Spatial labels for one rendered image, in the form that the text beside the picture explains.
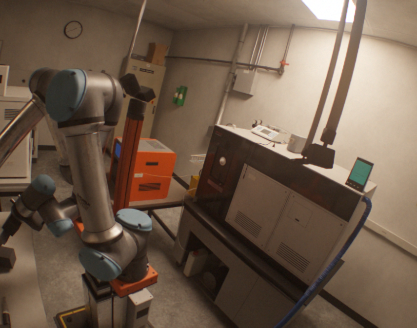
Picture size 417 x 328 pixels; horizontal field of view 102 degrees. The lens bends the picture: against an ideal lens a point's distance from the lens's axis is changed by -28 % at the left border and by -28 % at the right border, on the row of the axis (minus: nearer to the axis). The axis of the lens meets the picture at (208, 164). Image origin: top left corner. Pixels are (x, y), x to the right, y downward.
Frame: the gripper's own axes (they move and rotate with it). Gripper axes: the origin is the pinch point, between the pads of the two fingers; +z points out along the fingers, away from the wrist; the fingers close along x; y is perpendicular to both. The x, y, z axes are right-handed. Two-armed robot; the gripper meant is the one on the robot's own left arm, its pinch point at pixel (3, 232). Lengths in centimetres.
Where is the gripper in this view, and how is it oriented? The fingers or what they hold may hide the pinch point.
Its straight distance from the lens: 97.4
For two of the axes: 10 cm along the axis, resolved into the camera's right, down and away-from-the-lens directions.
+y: -5.2, -6.9, -5.0
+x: 3.3, 3.7, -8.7
